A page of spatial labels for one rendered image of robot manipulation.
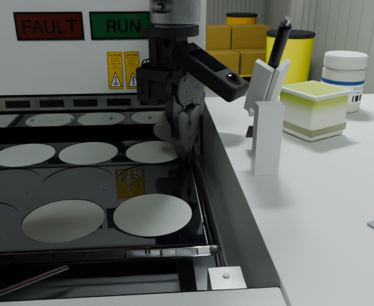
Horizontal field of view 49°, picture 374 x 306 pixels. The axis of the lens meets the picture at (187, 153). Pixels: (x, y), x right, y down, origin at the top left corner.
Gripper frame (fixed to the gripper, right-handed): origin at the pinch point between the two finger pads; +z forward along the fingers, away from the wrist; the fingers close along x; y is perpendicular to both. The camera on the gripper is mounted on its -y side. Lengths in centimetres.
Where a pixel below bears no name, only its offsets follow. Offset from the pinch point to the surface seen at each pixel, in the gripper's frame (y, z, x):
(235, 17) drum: 241, 23, -487
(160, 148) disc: 6.6, 1.2, -1.6
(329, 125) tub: -20.8, -7.3, -5.0
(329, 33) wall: 82, 24, -383
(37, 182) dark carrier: 14.0, 1.4, 18.8
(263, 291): -25.7, -4.7, 28.5
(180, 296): -20.8, -4.7, 32.5
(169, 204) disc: -6.2, 1.2, 13.6
